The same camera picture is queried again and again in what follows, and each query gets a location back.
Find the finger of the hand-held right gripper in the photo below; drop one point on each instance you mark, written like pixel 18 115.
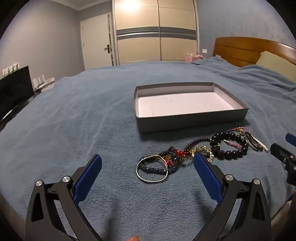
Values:
pixel 283 153
pixel 291 139

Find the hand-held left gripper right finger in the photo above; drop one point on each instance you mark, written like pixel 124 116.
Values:
pixel 207 177

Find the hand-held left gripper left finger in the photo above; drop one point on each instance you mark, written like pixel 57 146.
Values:
pixel 89 176

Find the pearl hair clip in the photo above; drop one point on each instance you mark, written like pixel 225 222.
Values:
pixel 261 145

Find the gold round hair clip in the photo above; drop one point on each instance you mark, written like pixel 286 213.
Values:
pixel 204 148

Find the silver bangle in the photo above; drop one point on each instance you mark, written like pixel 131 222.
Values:
pixel 138 172

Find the grey cardboard box lid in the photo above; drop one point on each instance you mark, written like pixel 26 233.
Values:
pixel 185 104

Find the blue fleece blanket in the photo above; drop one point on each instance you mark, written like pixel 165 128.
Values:
pixel 81 115

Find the pale yellow pillow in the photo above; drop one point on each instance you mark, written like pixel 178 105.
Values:
pixel 275 62

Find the wooden headboard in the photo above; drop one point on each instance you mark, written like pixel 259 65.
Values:
pixel 238 49

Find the white router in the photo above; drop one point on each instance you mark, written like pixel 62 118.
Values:
pixel 42 82

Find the black television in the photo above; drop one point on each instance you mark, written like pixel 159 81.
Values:
pixel 13 88

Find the pink box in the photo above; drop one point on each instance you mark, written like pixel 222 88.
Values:
pixel 192 57

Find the white door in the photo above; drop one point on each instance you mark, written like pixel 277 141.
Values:
pixel 94 41

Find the beige sliding wardrobe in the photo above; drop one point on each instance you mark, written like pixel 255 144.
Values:
pixel 138 30

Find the white wall outlets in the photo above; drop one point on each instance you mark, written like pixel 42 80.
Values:
pixel 10 68

